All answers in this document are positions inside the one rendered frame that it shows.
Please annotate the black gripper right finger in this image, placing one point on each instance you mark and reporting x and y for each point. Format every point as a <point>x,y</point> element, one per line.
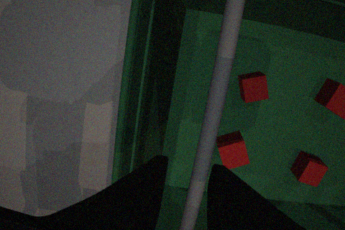
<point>233,205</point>

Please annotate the small red block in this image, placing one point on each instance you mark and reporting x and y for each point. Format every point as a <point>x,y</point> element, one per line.
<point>231,148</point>
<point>253,87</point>
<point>332,96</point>
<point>308,169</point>

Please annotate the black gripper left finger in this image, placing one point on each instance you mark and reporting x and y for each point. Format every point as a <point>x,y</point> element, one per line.
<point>131,203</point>

